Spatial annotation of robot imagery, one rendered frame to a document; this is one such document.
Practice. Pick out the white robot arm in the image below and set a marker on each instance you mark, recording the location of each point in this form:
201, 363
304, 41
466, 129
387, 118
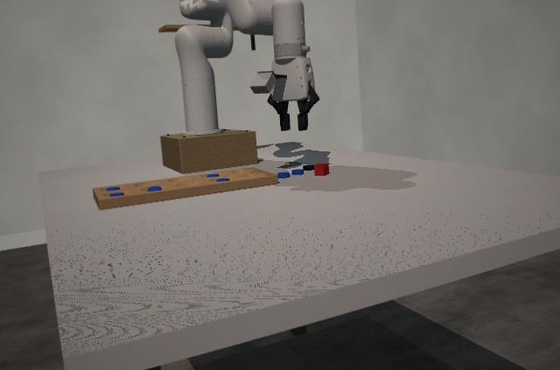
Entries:
196, 42

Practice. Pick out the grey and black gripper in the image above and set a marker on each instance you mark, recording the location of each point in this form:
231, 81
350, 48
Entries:
293, 88

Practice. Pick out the red cube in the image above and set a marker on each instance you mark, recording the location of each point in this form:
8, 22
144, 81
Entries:
321, 169

